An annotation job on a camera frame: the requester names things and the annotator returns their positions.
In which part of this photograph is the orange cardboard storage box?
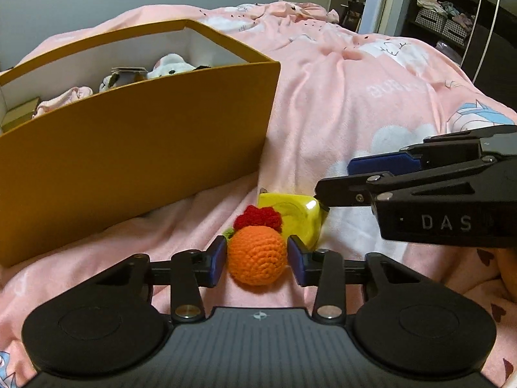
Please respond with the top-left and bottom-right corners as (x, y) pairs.
(1, 19), (280, 267)

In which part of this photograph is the dark wardrobe shelf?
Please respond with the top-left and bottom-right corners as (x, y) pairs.
(401, 0), (516, 109)

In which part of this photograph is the red panda plush toy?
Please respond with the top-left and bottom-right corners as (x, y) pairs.
(99, 67), (147, 93)

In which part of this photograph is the pink cloud-print duvet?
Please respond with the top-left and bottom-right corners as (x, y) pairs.
(1, 3), (516, 387)

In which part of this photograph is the white striped plush toy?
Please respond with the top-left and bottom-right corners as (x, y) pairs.
(146, 53), (208, 80)

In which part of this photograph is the orange crochet ball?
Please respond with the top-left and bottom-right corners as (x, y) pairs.
(227, 205), (288, 287)

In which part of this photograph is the yellow plastic toy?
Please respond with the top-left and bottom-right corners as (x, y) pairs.
(258, 192), (328, 251)

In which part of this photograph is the dark olive small box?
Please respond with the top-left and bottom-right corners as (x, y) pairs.
(1, 97), (40, 133)

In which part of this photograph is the pink fabric pouch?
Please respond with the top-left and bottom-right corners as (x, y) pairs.
(32, 87), (94, 118)

